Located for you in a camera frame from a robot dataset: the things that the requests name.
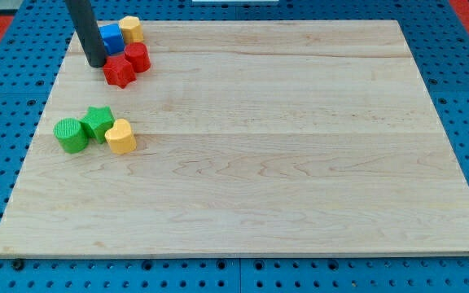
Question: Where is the yellow heart block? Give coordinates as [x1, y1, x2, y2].
[104, 119, 137, 155]

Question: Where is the blue cube block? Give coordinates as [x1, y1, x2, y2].
[99, 24, 125, 55]

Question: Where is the green cylinder block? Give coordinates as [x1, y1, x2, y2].
[53, 118, 89, 154]

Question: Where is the wooden board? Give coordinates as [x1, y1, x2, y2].
[0, 20, 469, 259]

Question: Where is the red star block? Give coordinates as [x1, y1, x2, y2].
[103, 55, 137, 89]

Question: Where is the green star block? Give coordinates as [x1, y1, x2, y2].
[80, 106, 115, 144]

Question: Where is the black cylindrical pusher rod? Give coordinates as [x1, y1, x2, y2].
[65, 0, 107, 68]

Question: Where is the yellow hexagon block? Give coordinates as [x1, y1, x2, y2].
[118, 15, 144, 45]

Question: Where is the red cylinder block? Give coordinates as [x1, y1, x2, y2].
[124, 42, 151, 73]

